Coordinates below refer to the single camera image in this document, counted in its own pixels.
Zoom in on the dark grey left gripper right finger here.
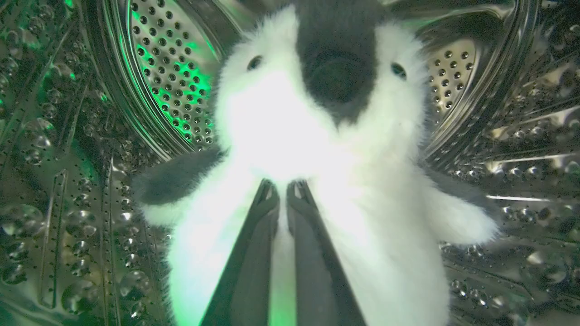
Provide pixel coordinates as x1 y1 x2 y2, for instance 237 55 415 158
286 180 367 326

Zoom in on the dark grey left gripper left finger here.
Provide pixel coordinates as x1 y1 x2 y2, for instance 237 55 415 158
200 179 280 326

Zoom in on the white and grey plush toy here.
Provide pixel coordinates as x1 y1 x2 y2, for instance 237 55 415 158
131 0 500 326

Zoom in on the stainless steel washing machine drum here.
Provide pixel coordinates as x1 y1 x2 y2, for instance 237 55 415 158
0 0 580 326

